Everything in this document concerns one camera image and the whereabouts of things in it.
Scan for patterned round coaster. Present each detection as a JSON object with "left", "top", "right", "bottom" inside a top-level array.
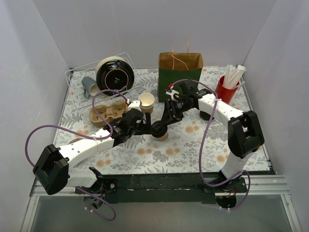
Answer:
[{"left": 68, "top": 138, "right": 82, "bottom": 144}]

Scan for white wire dish rack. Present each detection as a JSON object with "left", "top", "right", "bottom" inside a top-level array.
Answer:
[{"left": 65, "top": 53, "right": 145, "bottom": 112}]

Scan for green paper bag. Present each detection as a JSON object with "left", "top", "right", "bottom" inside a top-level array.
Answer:
[{"left": 157, "top": 39, "right": 204, "bottom": 102}]

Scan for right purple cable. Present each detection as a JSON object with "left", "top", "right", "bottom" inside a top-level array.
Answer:
[{"left": 170, "top": 78, "right": 252, "bottom": 210}]

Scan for stack of paper cups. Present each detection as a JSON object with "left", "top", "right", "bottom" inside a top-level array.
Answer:
[{"left": 138, "top": 93, "right": 155, "bottom": 114}]

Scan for grey mug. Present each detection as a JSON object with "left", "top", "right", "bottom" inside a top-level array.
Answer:
[{"left": 82, "top": 77, "right": 100, "bottom": 98}]

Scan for purple cable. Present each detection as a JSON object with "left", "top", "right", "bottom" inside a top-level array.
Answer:
[
  {"left": 170, "top": 78, "right": 252, "bottom": 210},
  {"left": 25, "top": 89, "right": 130, "bottom": 222}
]

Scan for single paper cup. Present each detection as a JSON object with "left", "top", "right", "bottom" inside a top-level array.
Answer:
[{"left": 154, "top": 132, "right": 169, "bottom": 142}]

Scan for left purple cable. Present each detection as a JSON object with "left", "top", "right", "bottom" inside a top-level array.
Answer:
[{"left": 25, "top": 89, "right": 130, "bottom": 222}]

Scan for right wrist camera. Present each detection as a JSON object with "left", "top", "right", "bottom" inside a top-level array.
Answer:
[{"left": 166, "top": 84, "right": 179, "bottom": 101}]

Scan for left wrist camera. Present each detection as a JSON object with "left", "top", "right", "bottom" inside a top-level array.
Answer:
[{"left": 127, "top": 100, "right": 141, "bottom": 111}]

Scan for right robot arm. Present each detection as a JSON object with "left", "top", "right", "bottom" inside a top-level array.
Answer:
[{"left": 152, "top": 79, "right": 265, "bottom": 192}]

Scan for cardboard cup carrier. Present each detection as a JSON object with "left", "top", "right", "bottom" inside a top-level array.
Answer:
[{"left": 89, "top": 101, "right": 128, "bottom": 127}]

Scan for white wrapped straws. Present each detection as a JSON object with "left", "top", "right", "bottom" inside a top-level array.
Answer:
[{"left": 223, "top": 64, "right": 246, "bottom": 89}]

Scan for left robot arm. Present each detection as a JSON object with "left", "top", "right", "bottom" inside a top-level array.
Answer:
[{"left": 33, "top": 109, "right": 151, "bottom": 195}]

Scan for black plate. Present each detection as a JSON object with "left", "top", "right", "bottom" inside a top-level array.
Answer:
[{"left": 95, "top": 56, "right": 135, "bottom": 93}]

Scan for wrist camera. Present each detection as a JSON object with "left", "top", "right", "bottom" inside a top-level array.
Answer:
[
  {"left": 127, "top": 100, "right": 141, "bottom": 111},
  {"left": 166, "top": 84, "right": 179, "bottom": 101}
]

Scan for black cup lid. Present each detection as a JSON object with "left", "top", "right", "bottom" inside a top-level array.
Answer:
[{"left": 151, "top": 121, "right": 168, "bottom": 138}]

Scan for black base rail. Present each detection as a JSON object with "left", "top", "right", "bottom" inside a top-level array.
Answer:
[{"left": 74, "top": 173, "right": 249, "bottom": 205}]

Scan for red cup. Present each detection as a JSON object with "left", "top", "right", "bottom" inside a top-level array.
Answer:
[{"left": 215, "top": 76, "right": 238, "bottom": 104}]

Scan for stack of black lids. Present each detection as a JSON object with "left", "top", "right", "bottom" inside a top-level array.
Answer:
[{"left": 199, "top": 111, "right": 211, "bottom": 121}]

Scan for floral table mat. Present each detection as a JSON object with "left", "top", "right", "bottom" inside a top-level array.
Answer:
[{"left": 47, "top": 66, "right": 271, "bottom": 176}]

